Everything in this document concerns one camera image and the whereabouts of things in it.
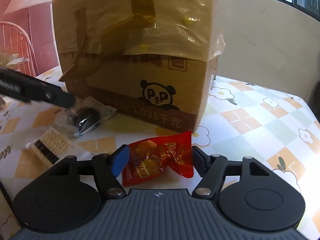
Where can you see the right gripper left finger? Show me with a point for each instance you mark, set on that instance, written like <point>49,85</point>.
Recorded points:
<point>105,169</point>

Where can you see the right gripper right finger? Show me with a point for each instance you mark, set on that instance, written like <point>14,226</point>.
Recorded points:
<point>213,169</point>

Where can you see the red snack packet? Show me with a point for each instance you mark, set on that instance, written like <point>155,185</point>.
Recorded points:
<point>150,157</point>

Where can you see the red patterned backdrop curtain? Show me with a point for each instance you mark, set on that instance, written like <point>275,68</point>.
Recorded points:
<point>27,32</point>

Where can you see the checkered floral tablecloth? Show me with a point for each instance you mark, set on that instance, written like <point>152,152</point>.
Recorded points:
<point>240,119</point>

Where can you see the clear packet dark round snack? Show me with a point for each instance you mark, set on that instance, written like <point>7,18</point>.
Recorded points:
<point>86,115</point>

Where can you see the white wafer snack packet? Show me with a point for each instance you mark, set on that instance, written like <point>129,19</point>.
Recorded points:
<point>50,147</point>

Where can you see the cardboard box with panda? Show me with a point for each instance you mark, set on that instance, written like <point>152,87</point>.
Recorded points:
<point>150,59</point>

